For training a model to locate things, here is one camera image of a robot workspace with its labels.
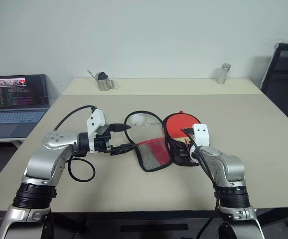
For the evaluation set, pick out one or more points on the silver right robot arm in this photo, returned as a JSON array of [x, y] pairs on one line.
[[230, 166]]

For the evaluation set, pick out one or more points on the steel shaker bottle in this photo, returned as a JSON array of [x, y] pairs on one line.
[[222, 73]]

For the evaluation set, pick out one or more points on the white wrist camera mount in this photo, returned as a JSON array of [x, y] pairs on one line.
[[96, 120], [201, 134]]

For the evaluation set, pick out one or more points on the white table tennis ball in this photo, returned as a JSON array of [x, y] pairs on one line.
[[137, 120]]

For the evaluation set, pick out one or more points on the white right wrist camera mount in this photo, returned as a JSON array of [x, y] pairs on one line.
[[201, 134]]

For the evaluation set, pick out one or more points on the black red mesh paddle case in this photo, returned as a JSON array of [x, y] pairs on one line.
[[154, 154]]

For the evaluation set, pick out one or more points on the red table tennis paddle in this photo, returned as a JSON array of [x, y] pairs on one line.
[[176, 124]]

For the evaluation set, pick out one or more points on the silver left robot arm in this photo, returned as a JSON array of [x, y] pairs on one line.
[[51, 159]]

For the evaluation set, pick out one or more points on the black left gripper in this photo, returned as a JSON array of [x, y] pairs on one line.
[[103, 143]]

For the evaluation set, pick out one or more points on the steel pitcher with spout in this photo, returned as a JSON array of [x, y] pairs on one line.
[[104, 83]]

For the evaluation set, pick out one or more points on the black mesh office chair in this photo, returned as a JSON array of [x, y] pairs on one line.
[[286, 82]]

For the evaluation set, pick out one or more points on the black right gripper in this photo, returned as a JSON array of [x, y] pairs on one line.
[[182, 156]]

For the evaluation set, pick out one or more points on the open laptop computer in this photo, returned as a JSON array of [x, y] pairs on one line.
[[17, 109]]

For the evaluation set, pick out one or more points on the white side table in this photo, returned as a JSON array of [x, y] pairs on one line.
[[7, 142]]

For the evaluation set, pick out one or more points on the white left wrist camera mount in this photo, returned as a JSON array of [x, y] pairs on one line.
[[96, 120]]

